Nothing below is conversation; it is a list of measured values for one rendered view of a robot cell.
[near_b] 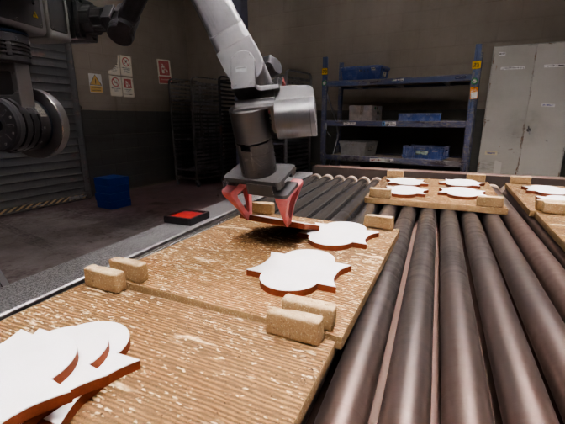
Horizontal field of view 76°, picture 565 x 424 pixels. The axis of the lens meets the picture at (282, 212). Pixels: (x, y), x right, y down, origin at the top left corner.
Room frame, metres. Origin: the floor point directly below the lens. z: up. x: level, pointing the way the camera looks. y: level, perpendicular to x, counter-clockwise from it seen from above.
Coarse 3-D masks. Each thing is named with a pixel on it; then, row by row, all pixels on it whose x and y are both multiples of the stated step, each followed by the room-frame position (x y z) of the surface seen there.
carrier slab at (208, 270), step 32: (224, 224) 0.73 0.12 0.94; (256, 224) 0.73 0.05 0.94; (160, 256) 0.55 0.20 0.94; (192, 256) 0.55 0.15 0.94; (224, 256) 0.55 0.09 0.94; (256, 256) 0.55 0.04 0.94; (352, 256) 0.55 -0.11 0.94; (384, 256) 0.55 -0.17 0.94; (128, 288) 0.46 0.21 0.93; (160, 288) 0.44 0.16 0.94; (192, 288) 0.44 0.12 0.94; (224, 288) 0.44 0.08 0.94; (256, 288) 0.44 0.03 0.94; (352, 288) 0.44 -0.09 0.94; (256, 320) 0.37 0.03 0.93; (352, 320) 0.36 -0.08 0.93
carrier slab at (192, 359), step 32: (32, 320) 0.36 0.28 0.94; (64, 320) 0.36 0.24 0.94; (96, 320) 0.36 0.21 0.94; (128, 320) 0.36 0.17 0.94; (160, 320) 0.36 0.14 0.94; (192, 320) 0.36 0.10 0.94; (224, 320) 0.36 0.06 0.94; (128, 352) 0.30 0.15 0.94; (160, 352) 0.30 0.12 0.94; (192, 352) 0.30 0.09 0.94; (224, 352) 0.30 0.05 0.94; (256, 352) 0.30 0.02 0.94; (288, 352) 0.30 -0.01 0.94; (320, 352) 0.30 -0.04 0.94; (128, 384) 0.26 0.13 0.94; (160, 384) 0.26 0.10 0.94; (192, 384) 0.26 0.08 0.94; (224, 384) 0.26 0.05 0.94; (256, 384) 0.26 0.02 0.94; (288, 384) 0.26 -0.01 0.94; (96, 416) 0.22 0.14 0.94; (128, 416) 0.22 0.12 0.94; (160, 416) 0.22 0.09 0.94; (192, 416) 0.22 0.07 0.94; (224, 416) 0.22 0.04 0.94; (256, 416) 0.22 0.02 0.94; (288, 416) 0.22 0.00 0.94
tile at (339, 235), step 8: (320, 224) 0.70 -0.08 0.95; (328, 224) 0.70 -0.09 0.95; (336, 224) 0.70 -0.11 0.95; (344, 224) 0.70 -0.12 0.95; (352, 224) 0.70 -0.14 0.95; (360, 224) 0.70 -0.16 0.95; (304, 232) 0.64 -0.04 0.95; (312, 232) 0.64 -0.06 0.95; (320, 232) 0.64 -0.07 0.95; (328, 232) 0.64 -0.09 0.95; (336, 232) 0.64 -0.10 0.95; (344, 232) 0.64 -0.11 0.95; (352, 232) 0.64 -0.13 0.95; (360, 232) 0.64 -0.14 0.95; (368, 232) 0.64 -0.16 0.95; (376, 232) 0.64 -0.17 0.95; (312, 240) 0.60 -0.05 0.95; (320, 240) 0.60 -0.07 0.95; (328, 240) 0.60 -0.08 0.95; (336, 240) 0.60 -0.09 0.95; (344, 240) 0.60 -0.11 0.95; (352, 240) 0.60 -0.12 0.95; (360, 240) 0.60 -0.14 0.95; (320, 248) 0.58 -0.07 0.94; (328, 248) 0.58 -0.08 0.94; (336, 248) 0.57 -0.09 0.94; (344, 248) 0.58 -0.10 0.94
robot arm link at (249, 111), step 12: (240, 108) 0.54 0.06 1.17; (252, 108) 0.53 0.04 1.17; (264, 108) 0.53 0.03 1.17; (240, 120) 0.53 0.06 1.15; (252, 120) 0.53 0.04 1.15; (264, 120) 0.54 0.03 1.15; (240, 132) 0.54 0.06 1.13; (252, 132) 0.53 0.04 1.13; (264, 132) 0.54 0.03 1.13; (276, 132) 0.55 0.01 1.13; (240, 144) 0.55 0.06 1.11; (252, 144) 0.54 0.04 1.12
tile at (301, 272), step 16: (272, 256) 0.52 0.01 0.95; (288, 256) 0.52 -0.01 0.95; (304, 256) 0.52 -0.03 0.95; (320, 256) 0.52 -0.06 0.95; (256, 272) 0.47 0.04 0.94; (272, 272) 0.47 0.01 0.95; (288, 272) 0.47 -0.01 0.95; (304, 272) 0.47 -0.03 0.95; (320, 272) 0.47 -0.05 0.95; (336, 272) 0.47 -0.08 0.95; (272, 288) 0.42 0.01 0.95; (288, 288) 0.42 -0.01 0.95; (304, 288) 0.42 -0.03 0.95; (320, 288) 0.43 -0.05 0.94
